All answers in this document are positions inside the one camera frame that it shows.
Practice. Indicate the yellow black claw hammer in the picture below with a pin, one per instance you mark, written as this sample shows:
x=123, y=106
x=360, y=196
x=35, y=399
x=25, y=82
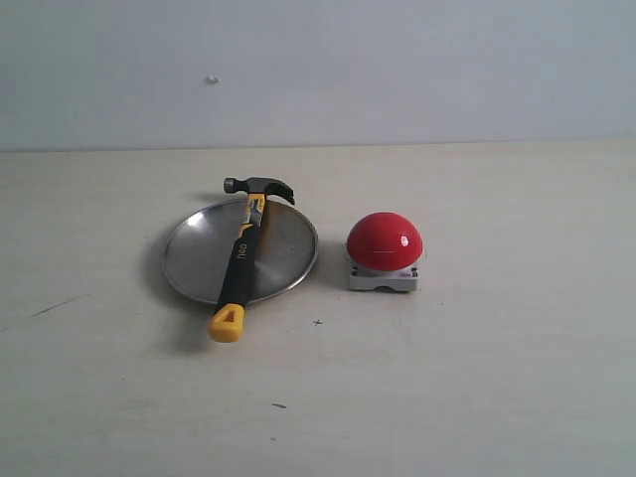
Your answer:
x=226, y=325

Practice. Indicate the round steel plate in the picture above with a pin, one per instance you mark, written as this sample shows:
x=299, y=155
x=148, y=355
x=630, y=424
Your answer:
x=196, y=253

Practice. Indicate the red dome push button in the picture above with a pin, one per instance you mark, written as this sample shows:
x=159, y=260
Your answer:
x=383, y=251

